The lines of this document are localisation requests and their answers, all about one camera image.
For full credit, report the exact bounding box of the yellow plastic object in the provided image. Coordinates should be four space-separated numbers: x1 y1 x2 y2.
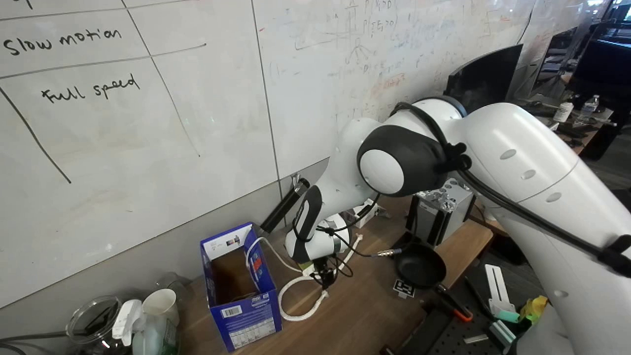
519 295 549 322

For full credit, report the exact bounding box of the thin white rope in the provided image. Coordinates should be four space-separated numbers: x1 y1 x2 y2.
245 237 302 294

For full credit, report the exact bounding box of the white spray bottle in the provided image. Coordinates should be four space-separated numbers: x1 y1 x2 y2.
112 299 181 355

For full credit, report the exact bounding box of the teal plastic block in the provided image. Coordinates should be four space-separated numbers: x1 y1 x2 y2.
489 319 517 348

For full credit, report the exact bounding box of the white paper cup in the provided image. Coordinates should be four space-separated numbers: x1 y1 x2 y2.
142 288 181 326

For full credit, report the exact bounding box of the glass jar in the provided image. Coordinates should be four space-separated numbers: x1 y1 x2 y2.
65 295 125 354

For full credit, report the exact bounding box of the black frying pan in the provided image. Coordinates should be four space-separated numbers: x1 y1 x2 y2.
394 242 474 323

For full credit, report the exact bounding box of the black cable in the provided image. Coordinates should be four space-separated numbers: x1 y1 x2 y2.
0 330 74 355

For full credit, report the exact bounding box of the clear water bottle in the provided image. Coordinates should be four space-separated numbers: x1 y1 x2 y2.
576 94 600 124

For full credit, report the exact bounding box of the black monitor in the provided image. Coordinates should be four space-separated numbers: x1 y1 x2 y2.
443 44 524 115

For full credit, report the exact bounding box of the silver and black computer box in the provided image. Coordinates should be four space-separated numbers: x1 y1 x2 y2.
405 178 477 248

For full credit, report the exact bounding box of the black and white marker tag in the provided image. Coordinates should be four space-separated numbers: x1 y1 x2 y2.
392 279 416 299

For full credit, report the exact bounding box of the black tube on clamp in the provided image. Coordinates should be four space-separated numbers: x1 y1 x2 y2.
259 173 311 234

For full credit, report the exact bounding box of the small white box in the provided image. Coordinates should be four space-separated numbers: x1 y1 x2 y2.
344 198 381 229

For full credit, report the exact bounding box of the long white rope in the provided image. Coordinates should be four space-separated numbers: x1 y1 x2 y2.
278 234 364 322

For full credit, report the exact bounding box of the blue cardboard box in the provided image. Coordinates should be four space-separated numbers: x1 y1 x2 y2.
200 222 283 353

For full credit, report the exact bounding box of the white plastic bracket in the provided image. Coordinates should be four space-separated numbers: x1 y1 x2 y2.
484 264 517 317

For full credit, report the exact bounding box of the whiteboard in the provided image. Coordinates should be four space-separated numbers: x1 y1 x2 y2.
0 0 597 309

